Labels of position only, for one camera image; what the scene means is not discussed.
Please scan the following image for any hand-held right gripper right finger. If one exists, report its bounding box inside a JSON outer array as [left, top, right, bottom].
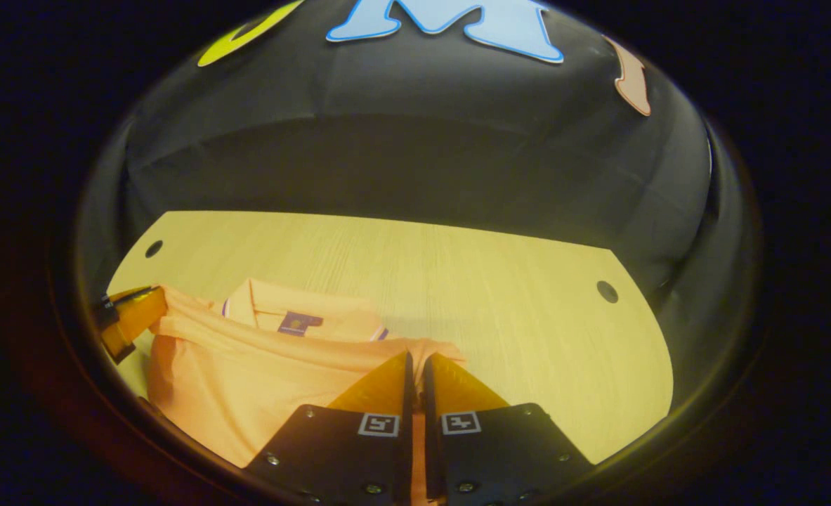
[[424, 353, 594, 506]]

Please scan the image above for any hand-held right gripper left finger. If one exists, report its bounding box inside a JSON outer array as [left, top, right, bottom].
[[243, 351, 414, 506]]

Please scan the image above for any orange T-shirt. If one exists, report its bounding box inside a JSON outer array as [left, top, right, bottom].
[[147, 278, 469, 505]]

